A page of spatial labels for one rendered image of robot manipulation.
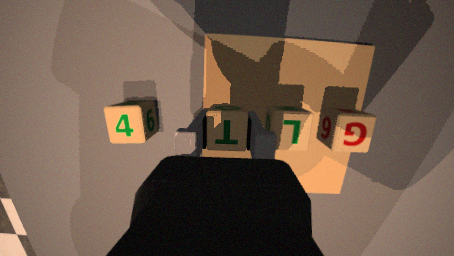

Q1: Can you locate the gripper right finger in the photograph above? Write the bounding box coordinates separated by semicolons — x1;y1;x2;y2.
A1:
246;111;277;159

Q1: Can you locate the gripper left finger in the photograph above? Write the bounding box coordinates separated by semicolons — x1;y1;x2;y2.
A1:
175;110;208;157

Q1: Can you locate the orange flat mat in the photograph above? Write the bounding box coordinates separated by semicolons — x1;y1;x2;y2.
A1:
203;33;375;194

